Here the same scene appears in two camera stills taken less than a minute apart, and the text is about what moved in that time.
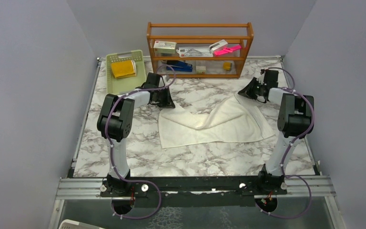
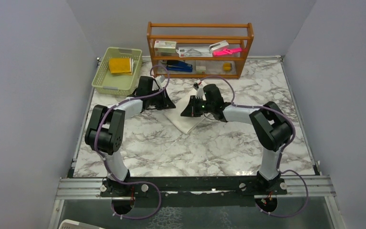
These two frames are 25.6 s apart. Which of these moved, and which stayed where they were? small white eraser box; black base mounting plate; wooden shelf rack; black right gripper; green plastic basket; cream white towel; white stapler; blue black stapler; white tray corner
Moved: green plastic basket; cream white towel; black right gripper
Stayed: white stapler; small white eraser box; white tray corner; blue black stapler; black base mounting plate; wooden shelf rack
